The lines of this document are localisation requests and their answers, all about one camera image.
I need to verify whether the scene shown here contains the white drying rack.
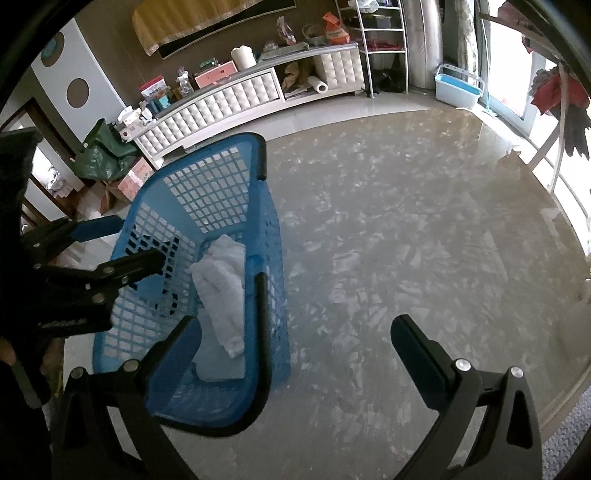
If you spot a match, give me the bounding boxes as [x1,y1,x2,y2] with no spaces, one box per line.
[480,14,591,195]

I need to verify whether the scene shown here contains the white fluffy towel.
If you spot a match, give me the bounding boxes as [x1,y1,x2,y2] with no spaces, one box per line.
[190,234,247,358]

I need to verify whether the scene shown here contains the cardboard box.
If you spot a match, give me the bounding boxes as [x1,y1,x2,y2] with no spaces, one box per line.
[99,157,155,204]

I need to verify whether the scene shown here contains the orange bag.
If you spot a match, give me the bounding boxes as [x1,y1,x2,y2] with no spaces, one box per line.
[322,11,354,45]

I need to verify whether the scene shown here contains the white standing air conditioner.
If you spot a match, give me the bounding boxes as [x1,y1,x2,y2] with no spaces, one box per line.
[406,0,446,90]

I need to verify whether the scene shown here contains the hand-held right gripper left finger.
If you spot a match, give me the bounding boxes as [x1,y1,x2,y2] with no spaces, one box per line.
[52,315,204,480]

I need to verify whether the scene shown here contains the white metal shelf rack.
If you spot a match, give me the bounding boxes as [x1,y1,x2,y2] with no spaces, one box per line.
[335,0,409,97]

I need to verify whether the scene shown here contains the white tufted TV cabinet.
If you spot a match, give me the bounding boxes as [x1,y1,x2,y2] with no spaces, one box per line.
[131,41,365,169]

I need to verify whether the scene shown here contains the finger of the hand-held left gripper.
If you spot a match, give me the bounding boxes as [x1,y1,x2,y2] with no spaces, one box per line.
[21,215,126,259]
[32,249,166,298]

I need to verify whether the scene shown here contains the white tissue boxes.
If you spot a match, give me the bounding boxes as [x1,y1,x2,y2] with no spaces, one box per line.
[117,106,153,139]

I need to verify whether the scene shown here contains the light blue mop bucket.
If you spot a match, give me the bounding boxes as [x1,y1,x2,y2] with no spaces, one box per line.
[434,63,485,109]

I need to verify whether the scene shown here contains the blue plastic laundry basket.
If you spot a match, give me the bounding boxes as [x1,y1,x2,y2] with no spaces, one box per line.
[91,132,291,437]

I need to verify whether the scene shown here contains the red and white package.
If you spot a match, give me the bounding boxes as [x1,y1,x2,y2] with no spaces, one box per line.
[141,76,167,100]

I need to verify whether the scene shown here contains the patterned curtain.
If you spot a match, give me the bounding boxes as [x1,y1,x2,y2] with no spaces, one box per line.
[452,0,481,79]

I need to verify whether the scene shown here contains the yellow cloth cover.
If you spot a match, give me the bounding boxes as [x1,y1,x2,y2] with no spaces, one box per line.
[131,0,296,56]

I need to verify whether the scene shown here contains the red cloth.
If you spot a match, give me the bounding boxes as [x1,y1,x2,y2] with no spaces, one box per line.
[529,67,589,116]

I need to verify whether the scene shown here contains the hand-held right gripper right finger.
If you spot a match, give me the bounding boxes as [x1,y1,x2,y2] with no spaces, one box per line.
[390,314,543,480]

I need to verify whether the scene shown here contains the pale grey towel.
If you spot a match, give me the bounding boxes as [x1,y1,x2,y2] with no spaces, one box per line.
[191,339,246,381]

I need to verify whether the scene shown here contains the white plastic jug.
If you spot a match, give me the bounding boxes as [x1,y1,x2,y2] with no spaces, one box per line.
[231,45,257,72]

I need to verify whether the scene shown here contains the green plastic bag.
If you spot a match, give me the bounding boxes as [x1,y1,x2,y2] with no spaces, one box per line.
[74,119,139,181]

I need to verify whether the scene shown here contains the pink storage box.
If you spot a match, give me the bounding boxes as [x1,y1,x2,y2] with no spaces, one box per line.
[194,60,238,89]

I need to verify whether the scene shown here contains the dark hanging clothes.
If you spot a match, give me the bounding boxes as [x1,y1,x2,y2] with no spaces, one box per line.
[561,106,591,162]

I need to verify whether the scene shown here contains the black television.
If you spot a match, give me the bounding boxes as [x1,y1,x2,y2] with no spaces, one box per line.
[159,0,296,60]

